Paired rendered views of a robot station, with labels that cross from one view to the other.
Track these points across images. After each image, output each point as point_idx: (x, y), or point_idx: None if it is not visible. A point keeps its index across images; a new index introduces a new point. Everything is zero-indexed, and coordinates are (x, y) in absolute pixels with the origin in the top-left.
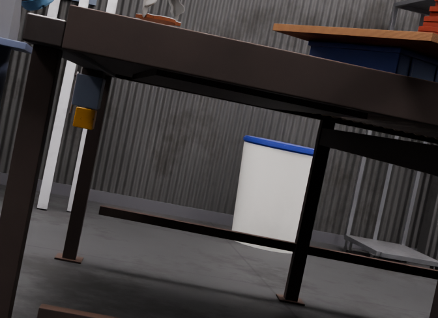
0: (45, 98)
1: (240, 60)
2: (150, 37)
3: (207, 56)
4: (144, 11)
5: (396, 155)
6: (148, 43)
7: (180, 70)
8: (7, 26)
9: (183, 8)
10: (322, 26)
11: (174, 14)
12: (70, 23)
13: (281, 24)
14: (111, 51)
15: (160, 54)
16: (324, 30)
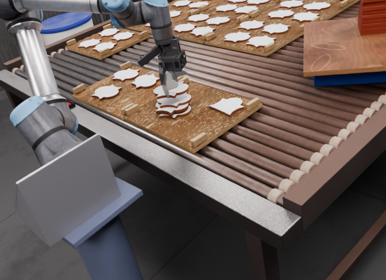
0: (274, 252)
1: (378, 144)
2: (341, 177)
3: (365, 158)
4: (168, 94)
5: None
6: (341, 181)
7: (355, 178)
8: (116, 188)
9: (185, 72)
10: (357, 67)
11: (176, 77)
12: (304, 214)
13: (312, 72)
14: (326, 205)
15: (346, 181)
16: (361, 70)
